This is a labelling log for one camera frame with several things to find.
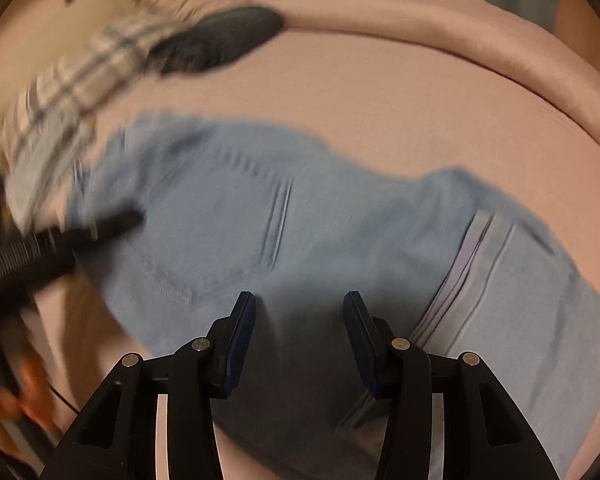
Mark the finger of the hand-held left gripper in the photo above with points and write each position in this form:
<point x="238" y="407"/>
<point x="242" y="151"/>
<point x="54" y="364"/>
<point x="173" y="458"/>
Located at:
<point x="105" y="225"/>

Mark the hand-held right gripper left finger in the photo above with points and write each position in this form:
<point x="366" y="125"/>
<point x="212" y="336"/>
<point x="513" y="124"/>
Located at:
<point x="237" y="342"/>

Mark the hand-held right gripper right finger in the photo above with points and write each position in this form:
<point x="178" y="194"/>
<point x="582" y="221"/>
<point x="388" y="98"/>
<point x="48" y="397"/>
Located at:
<point x="362" y="342"/>

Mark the light blue denim pants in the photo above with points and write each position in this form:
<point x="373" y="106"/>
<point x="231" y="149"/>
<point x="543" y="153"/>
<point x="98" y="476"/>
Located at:
<point x="330" y="230"/>

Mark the person's left hand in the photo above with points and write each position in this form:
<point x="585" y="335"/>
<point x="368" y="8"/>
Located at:
<point x="0" y="410"/>

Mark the plaid pillow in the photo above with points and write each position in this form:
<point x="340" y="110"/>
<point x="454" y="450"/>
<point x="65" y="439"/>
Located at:
<point x="85" y="85"/>

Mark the folded dark denim jeans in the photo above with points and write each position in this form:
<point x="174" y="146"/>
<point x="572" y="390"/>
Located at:
<point x="220" y="37"/>

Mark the pink duvet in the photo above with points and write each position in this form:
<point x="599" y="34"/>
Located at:
<point x="380" y="15"/>

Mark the pink curtain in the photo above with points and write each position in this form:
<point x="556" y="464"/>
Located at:
<point x="582" y="30"/>

